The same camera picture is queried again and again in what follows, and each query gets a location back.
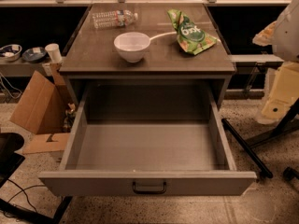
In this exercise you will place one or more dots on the blue bowl on shelf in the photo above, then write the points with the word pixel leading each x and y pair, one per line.
pixel 34 55

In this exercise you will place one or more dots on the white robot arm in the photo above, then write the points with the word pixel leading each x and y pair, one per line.
pixel 281 85

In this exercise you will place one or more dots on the patterned bowl on shelf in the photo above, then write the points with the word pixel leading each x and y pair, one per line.
pixel 10 52

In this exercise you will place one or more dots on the green rice chip bag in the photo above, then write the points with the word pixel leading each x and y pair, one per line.
pixel 191 39

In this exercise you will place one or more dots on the brown cardboard box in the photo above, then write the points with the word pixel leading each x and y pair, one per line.
pixel 42 106

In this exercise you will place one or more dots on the black stand leg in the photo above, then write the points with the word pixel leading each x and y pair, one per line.
pixel 264 170

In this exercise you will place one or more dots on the grey cabinet with top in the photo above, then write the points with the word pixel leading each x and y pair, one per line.
pixel 93 54

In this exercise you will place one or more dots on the clear plastic water bottle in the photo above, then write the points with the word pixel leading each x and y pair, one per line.
pixel 114 18

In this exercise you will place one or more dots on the black drawer handle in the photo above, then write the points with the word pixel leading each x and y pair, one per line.
pixel 149 189

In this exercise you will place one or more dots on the open grey top drawer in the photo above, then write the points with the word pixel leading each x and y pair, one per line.
pixel 147 134

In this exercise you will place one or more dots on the black chair at left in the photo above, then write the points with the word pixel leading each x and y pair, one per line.
pixel 9 159

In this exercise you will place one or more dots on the flat cardboard piece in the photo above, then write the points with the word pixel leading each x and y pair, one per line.
pixel 48 142

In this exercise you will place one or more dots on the white paper cup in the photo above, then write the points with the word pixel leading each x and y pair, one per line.
pixel 54 52

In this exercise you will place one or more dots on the white ceramic bowl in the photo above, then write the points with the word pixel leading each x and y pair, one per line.
pixel 132 46

